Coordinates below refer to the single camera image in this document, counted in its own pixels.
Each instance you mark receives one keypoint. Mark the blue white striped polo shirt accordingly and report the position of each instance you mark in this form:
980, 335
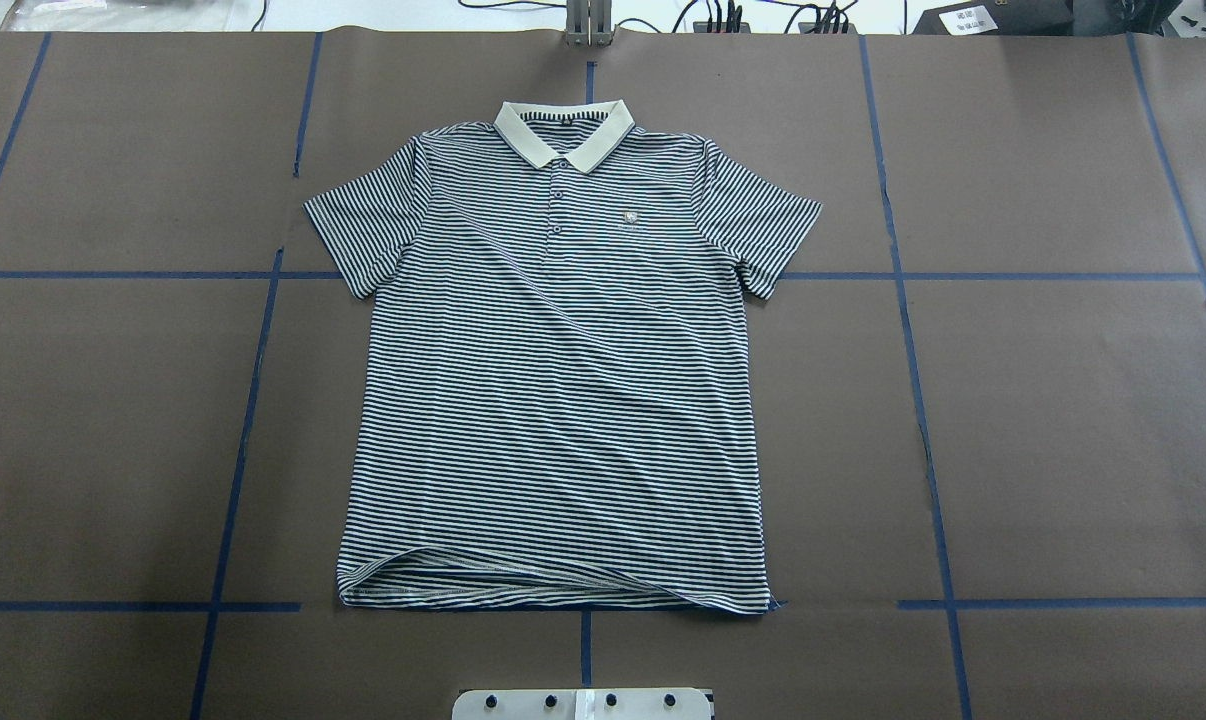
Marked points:
557, 404

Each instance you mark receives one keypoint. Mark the black power strip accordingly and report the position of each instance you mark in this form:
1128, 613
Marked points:
806, 25

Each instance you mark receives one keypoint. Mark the black box with label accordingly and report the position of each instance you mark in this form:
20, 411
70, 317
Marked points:
1005, 18

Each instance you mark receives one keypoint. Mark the aluminium frame post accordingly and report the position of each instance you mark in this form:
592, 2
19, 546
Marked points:
589, 23

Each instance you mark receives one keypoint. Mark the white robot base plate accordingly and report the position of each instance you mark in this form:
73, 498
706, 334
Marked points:
586, 703

